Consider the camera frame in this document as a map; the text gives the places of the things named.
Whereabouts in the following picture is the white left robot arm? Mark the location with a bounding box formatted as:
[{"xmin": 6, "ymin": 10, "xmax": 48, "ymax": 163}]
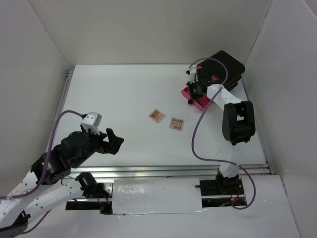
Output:
[{"xmin": 0, "ymin": 128, "xmax": 124, "ymax": 238}]

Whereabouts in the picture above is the clear nine-pan eyeshadow palette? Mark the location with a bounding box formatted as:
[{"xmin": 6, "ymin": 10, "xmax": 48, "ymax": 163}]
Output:
[{"xmin": 169, "ymin": 118, "xmax": 184, "ymax": 131}]

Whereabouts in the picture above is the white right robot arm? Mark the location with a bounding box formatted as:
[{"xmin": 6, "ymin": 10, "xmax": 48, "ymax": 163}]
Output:
[{"xmin": 188, "ymin": 67, "xmax": 256, "ymax": 194}]

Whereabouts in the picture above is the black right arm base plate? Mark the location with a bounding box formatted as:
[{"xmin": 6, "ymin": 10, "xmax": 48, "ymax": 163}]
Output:
[{"xmin": 195, "ymin": 179, "xmax": 244, "ymax": 198}]

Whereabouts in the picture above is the pink bottom drawer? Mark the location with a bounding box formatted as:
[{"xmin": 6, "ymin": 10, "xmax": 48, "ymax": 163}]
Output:
[{"xmin": 181, "ymin": 86, "xmax": 210, "ymax": 112}]

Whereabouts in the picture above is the white taped cover panel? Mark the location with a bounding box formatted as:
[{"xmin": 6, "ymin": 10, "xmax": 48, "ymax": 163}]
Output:
[{"xmin": 112, "ymin": 178, "xmax": 204, "ymax": 215}]

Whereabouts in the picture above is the black drawer organizer cabinet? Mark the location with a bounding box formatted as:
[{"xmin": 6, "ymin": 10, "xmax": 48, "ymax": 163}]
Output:
[{"xmin": 197, "ymin": 50, "xmax": 245, "ymax": 91}]

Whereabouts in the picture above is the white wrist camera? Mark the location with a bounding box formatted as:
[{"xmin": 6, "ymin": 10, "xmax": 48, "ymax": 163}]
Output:
[
  {"xmin": 81, "ymin": 112, "xmax": 102, "ymax": 135},
  {"xmin": 185, "ymin": 65, "xmax": 197, "ymax": 75}
]

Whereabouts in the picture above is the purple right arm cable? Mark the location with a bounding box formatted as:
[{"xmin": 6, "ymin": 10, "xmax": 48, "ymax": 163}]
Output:
[{"xmin": 187, "ymin": 57, "xmax": 256, "ymax": 211}]

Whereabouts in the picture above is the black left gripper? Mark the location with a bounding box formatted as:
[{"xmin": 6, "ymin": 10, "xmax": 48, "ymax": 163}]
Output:
[{"xmin": 73, "ymin": 126, "xmax": 124, "ymax": 168}]

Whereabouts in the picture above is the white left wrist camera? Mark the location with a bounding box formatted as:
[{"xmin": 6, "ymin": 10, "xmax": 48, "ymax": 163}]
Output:
[{"xmin": 81, "ymin": 112, "xmax": 102, "ymax": 135}]

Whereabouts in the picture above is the square brown eyeshadow palette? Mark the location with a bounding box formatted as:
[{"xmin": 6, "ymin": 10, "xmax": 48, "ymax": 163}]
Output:
[{"xmin": 149, "ymin": 109, "xmax": 165, "ymax": 123}]

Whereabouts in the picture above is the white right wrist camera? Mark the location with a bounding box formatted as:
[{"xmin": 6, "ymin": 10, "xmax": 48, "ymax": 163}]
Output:
[{"xmin": 185, "ymin": 65, "xmax": 197, "ymax": 75}]

